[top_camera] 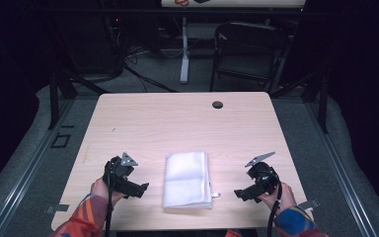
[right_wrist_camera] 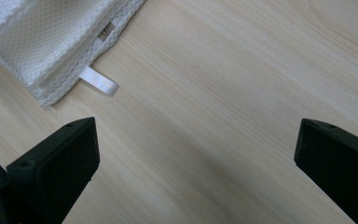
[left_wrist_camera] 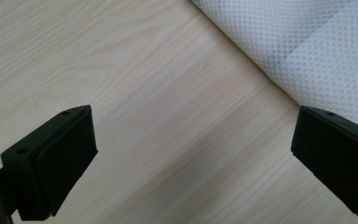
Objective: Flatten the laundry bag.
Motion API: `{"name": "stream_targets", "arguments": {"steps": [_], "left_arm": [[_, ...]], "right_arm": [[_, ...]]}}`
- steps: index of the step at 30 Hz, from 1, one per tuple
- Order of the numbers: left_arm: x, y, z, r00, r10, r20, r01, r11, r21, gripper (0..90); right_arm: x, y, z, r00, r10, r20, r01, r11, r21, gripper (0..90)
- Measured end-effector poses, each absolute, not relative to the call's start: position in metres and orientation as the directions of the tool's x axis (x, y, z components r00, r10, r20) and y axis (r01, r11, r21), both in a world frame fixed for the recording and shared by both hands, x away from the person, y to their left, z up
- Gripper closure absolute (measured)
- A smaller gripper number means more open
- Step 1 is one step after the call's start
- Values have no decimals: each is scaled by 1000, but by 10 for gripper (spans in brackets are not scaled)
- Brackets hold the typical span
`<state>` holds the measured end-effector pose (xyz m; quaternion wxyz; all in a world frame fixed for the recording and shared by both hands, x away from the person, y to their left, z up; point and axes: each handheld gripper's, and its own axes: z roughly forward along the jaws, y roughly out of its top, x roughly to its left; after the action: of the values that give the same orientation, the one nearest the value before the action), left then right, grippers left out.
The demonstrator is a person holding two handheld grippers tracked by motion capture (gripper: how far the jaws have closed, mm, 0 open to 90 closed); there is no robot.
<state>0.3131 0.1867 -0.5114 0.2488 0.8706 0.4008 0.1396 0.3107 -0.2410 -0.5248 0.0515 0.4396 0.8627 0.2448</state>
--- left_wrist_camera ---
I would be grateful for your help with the white mesh cloth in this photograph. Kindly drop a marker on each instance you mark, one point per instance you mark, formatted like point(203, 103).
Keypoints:
point(307, 46)

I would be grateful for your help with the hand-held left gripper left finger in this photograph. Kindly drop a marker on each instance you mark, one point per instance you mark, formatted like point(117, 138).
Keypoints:
point(49, 161)

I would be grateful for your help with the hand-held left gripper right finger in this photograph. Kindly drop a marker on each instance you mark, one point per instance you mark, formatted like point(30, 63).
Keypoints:
point(338, 155)

